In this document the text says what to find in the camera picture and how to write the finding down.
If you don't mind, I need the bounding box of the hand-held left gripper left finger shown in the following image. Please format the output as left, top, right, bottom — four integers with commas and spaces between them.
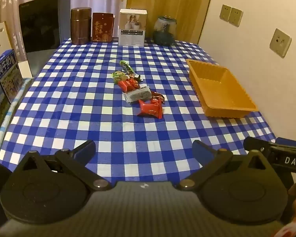
13, 139, 111, 192

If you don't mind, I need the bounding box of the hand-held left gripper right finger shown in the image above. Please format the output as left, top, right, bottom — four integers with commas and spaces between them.
179, 140, 272, 192

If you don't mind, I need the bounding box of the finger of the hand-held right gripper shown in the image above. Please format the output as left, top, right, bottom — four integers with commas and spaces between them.
244, 136, 278, 153
276, 138, 296, 147

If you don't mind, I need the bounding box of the orange plastic tray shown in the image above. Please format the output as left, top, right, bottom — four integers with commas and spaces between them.
186, 59, 259, 118

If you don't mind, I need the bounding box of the red snack packet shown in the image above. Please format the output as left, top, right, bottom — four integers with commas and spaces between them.
138, 100, 164, 120
118, 78, 134, 92

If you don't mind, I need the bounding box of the small red candy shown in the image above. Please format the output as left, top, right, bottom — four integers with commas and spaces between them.
150, 91, 166, 104

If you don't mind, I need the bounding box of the grey silver snack packet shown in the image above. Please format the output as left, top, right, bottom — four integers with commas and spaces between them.
123, 85, 152, 104

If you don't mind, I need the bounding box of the green yellow candy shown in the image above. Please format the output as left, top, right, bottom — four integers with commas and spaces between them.
113, 71, 126, 83

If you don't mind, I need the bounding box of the blue white checkered tablecloth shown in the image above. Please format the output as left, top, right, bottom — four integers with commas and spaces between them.
0, 38, 277, 178

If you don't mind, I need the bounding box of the red white garment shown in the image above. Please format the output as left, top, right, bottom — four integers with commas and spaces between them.
274, 216, 296, 237

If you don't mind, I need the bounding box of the blue milk carton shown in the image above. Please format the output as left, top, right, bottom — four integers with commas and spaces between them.
0, 49, 24, 104

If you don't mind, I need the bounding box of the dark green glass jar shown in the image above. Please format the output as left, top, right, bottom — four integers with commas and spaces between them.
153, 16, 177, 46

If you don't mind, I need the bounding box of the dark red gift box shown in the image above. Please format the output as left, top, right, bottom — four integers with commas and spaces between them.
92, 12, 115, 42

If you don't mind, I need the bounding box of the brown metal canister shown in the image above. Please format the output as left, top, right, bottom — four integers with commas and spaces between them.
71, 7, 92, 45

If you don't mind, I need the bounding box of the white product box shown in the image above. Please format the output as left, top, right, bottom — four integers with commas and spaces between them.
118, 8, 148, 46

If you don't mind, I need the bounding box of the black flat screen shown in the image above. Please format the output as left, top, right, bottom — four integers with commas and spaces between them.
18, 0, 71, 53

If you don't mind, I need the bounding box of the beige wall data socket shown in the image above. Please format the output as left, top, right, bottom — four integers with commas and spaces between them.
270, 28, 292, 59

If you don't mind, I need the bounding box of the beige wall power socket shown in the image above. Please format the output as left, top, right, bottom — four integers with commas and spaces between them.
219, 4, 232, 20
229, 7, 243, 27

